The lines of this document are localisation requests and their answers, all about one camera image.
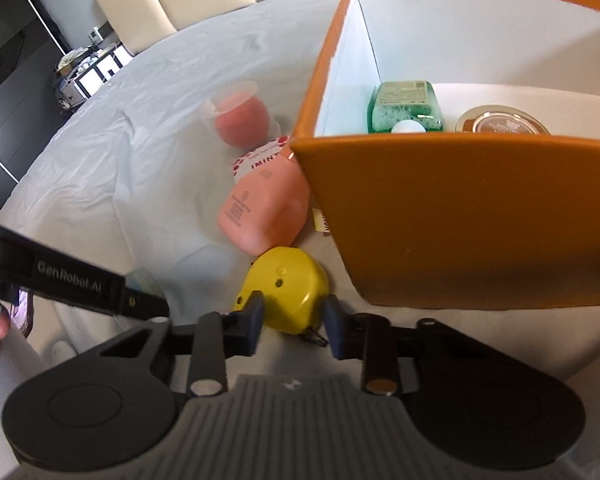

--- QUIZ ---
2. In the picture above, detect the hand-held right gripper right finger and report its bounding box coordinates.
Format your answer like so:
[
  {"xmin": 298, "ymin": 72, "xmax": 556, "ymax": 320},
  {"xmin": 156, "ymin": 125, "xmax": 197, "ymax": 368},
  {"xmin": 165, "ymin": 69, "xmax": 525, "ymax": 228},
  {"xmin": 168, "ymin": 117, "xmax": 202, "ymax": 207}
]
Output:
[{"xmin": 322, "ymin": 294, "xmax": 486, "ymax": 396}]

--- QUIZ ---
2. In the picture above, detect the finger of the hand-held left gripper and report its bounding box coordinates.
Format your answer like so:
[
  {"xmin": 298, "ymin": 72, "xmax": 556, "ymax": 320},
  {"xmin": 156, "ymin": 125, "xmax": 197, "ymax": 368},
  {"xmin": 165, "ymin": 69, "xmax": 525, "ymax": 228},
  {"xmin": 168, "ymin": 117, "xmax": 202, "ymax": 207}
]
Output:
[{"xmin": 121, "ymin": 280, "xmax": 172, "ymax": 320}]

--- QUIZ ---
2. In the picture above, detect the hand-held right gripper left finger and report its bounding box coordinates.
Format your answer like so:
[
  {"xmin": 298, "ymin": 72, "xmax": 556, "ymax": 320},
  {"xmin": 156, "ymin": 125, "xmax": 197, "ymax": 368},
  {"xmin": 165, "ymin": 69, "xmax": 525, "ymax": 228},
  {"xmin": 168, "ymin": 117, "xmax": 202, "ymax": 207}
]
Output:
[{"xmin": 97, "ymin": 290, "xmax": 267, "ymax": 397}]

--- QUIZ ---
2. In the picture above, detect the yellow tape measure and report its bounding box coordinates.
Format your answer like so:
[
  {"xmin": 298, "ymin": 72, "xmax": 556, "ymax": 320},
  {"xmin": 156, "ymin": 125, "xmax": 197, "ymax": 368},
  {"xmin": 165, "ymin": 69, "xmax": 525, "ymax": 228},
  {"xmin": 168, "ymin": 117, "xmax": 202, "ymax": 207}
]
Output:
[{"xmin": 232, "ymin": 246, "xmax": 331, "ymax": 348}]

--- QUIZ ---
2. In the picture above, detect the pink bottle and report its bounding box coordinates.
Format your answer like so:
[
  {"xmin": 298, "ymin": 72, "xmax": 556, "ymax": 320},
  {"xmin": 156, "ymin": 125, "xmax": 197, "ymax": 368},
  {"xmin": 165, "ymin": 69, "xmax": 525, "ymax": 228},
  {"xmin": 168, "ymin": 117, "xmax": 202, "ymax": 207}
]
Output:
[{"xmin": 217, "ymin": 150, "xmax": 312, "ymax": 257}]

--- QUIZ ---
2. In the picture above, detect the white red-patterned mint tin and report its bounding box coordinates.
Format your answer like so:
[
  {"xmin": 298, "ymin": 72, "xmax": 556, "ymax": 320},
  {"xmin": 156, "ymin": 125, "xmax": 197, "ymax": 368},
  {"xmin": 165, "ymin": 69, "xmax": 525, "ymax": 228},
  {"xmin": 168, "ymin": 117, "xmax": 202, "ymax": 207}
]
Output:
[{"xmin": 230, "ymin": 135, "xmax": 293, "ymax": 186}]

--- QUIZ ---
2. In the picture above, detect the orange cardboard box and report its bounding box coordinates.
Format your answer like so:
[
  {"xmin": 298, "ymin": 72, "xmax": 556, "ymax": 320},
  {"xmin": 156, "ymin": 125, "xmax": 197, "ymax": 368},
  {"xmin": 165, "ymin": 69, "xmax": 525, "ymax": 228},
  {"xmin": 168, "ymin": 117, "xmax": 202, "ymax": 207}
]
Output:
[{"xmin": 285, "ymin": 0, "xmax": 600, "ymax": 311}]

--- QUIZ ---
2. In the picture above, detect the pink sponge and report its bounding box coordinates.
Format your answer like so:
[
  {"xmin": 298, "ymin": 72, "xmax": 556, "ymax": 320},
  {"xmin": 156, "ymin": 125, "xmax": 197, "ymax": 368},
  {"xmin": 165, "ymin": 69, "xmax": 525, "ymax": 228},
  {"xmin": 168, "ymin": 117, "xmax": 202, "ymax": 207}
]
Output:
[{"xmin": 202, "ymin": 81, "xmax": 281, "ymax": 148}]

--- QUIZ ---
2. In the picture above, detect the green liquid bottle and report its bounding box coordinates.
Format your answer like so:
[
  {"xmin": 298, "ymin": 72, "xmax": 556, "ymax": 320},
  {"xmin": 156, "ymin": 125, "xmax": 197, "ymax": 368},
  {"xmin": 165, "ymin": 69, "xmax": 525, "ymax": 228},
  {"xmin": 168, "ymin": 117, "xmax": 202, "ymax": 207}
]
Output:
[{"xmin": 367, "ymin": 80, "xmax": 446, "ymax": 134}]

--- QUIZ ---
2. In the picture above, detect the round gold tin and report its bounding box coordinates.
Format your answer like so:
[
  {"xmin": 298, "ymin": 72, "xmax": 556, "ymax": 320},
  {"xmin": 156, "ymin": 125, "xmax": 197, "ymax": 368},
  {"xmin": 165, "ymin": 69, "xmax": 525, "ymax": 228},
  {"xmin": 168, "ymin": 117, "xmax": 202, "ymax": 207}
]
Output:
[{"xmin": 455, "ymin": 104, "xmax": 552, "ymax": 136}]

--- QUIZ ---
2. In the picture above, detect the black and white nightstand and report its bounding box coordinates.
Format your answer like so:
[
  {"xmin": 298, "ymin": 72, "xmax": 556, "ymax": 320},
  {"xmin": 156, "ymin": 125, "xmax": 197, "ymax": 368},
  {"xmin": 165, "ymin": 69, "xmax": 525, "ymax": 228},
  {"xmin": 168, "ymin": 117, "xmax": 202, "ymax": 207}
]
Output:
[{"xmin": 55, "ymin": 42, "xmax": 133, "ymax": 111}]

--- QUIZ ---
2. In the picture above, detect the pile of small clutter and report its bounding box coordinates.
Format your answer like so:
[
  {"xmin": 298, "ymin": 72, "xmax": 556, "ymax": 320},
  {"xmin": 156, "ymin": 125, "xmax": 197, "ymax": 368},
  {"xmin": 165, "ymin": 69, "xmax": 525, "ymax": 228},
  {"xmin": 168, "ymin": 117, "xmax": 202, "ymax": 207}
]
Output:
[{"xmin": 55, "ymin": 47, "xmax": 88, "ymax": 78}]

